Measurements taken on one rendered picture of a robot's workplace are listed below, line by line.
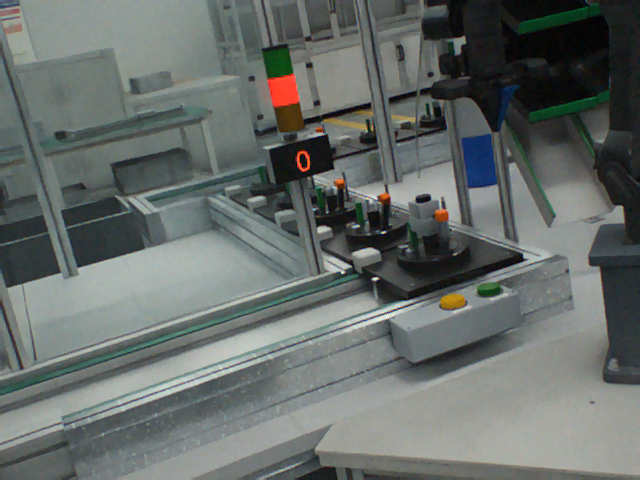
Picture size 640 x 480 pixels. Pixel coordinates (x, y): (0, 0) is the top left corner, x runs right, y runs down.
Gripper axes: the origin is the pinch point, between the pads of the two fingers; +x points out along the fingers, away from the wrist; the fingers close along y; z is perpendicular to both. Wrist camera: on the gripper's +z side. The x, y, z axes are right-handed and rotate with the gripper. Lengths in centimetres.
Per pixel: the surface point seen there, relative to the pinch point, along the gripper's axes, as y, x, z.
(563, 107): -21.3, 5.0, 11.2
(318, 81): -301, 77, 880
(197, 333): 51, 31, 29
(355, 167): -30, 33, 137
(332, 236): 13, 28, 53
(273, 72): 25.8, -11.8, 29.9
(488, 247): -4.9, 28.4, 16.0
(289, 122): 24.9, -2.4, 29.3
